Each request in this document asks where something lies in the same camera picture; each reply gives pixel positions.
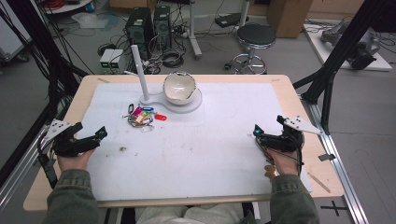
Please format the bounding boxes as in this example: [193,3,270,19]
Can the grey device on board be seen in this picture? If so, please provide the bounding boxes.
[320,21,350,45]

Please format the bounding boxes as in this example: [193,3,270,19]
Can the coiled black cable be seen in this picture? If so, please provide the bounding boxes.
[162,49,185,69]

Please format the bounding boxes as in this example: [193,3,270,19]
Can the brown cardboard box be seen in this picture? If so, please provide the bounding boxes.
[266,0,314,39]

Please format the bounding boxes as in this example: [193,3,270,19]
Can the black and grey device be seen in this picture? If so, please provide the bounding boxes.
[348,29,381,71]

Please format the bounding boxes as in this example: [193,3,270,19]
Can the black round stool, chrome base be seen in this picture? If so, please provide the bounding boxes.
[223,23,277,75]

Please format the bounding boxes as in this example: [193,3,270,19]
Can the large black computer tower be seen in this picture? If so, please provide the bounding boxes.
[125,7,155,60]

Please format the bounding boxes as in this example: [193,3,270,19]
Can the aluminium rail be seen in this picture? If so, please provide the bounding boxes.
[0,124,50,214]
[300,92,370,224]

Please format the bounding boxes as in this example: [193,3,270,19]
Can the clear plastic sheet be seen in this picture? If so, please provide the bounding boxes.
[70,11,120,31]

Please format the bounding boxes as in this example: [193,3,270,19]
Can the person's left hand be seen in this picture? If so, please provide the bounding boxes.
[56,148,96,172]

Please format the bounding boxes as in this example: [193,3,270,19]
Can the bunch of keys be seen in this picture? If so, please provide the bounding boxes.
[122,103,156,133]

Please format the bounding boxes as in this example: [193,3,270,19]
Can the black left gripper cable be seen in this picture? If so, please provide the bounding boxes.
[36,136,60,189]

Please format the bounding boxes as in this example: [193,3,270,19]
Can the black frame with cables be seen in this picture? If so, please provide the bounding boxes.
[0,0,90,188]

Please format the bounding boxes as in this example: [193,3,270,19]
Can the white foam mat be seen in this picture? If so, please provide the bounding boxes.
[83,82,313,202]

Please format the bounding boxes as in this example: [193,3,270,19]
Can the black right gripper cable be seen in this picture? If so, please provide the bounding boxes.
[296,146,305,175]

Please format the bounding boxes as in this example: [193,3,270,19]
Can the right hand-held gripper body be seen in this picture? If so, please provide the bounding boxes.
[256,116,323,152]

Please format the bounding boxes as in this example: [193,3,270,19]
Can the white board on floor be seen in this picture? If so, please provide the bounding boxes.
[303,22,393,72]

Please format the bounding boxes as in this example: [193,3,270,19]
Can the thin wooden stick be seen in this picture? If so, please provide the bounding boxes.
[307,172,332,194]

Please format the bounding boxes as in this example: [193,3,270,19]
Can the white desk leg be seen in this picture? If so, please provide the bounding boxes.
[186,0,204,61]

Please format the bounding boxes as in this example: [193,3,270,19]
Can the white power supply unit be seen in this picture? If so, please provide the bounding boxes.
[99,49,115,71]
[109,49,125,71]

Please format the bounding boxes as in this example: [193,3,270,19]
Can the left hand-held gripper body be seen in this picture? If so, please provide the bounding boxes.
[42,119,101,158]

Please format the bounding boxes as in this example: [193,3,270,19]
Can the black metal frame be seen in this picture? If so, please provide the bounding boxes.
[292,0,396,135]

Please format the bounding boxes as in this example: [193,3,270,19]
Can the person's right hand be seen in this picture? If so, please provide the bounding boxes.
[264,149,302,179]

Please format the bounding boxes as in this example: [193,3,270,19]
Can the flat black device on floor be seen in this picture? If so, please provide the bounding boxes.
[214,12,250,28]

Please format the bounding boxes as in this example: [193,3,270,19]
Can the white eggshell-shaped bowl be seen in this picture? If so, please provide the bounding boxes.
[163,71,198,105]

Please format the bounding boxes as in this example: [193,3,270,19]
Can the white stand with pole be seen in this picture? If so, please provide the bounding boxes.
[130,44,204,115]

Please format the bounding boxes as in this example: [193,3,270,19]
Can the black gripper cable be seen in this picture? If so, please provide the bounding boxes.
[296,146,305,175]
[36,136,60,189]

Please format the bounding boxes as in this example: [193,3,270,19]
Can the person's legs in grey trousers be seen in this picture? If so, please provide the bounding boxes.
[134,203,247,224]

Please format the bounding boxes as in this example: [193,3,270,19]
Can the round white table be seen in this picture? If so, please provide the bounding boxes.
[40,0,94,15]

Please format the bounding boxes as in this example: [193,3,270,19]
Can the light wooden table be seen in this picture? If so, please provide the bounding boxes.
[22,74,345,213]

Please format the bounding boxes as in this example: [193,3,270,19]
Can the small black computer tower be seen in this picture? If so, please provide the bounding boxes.
[153,5,173,50]

